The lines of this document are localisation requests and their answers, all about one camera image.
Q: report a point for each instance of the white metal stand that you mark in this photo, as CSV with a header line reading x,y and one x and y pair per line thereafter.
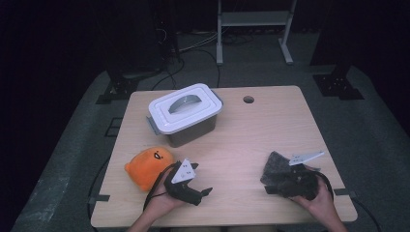
x,y
254,17

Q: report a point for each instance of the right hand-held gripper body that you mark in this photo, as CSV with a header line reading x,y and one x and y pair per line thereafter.
x,y
299,183

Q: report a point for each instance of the white box lid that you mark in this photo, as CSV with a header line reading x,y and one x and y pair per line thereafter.
x,y
193,112

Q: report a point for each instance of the clear grey storage box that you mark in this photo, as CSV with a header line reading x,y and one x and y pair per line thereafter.
x,y
193,133

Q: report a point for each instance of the black stand base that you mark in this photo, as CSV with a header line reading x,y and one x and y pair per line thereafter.
x,y
117,90
336,87

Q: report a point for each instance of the orange plush toy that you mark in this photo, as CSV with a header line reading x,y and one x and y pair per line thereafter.
x,y
145,167

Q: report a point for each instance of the person's left hand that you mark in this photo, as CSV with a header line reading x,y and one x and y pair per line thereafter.
x,y
161,204

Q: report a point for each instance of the black tape strip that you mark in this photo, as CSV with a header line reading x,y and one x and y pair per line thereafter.
x,y
98,198
345,192

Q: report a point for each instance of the grey fuzzy cloth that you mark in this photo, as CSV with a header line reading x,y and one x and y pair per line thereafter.
x,y
272,167

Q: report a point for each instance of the person's right hand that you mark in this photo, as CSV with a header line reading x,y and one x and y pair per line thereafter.
x,y
322,206

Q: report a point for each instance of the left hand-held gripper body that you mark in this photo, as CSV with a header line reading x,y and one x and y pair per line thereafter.
x,y
180,190

